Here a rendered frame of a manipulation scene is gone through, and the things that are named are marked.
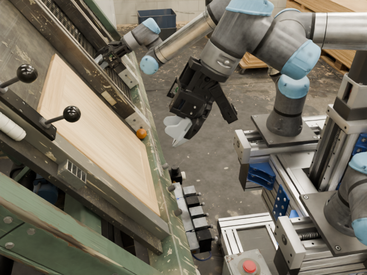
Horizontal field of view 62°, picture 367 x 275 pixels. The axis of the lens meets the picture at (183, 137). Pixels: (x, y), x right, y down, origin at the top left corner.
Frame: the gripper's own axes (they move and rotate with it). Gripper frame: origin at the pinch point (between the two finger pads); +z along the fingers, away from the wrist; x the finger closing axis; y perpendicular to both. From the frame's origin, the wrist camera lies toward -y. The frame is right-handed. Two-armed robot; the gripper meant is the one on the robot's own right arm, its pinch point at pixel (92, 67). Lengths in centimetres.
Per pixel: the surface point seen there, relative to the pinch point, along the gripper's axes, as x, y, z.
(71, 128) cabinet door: -7, 57, 0
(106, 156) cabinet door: 9, 56, 0
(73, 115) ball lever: -19, 78, -13
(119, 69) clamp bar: 23.0, -39.6, 0.1
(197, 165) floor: 140, -54, 5
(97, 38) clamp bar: 1.3, -39.6, -1.9
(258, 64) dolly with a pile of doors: 192, -213, -107
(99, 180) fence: 2, 74, -2
